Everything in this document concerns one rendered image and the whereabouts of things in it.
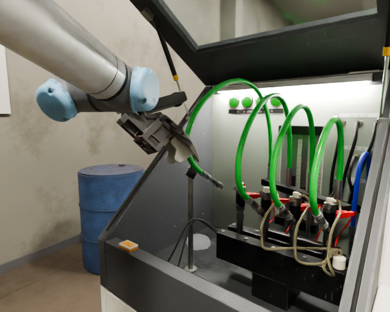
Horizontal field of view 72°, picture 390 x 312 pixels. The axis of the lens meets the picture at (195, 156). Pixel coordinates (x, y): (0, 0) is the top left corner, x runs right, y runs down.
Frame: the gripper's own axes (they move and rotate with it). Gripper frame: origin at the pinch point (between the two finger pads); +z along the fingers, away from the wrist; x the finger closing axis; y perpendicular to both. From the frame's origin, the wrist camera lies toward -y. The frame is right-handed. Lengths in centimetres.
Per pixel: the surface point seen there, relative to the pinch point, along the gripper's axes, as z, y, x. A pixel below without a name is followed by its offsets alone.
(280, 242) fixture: 33.5, 2.4, 4.4
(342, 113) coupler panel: 27, -41, 9
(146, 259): 10.0, 26.4, -9.9
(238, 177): 7.3, 1.4, 11.7
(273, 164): 8.3, -2.6, 19.4
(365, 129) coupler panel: 33, -39, 14
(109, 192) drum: 15, 4, -164
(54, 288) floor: 35, 84, -185
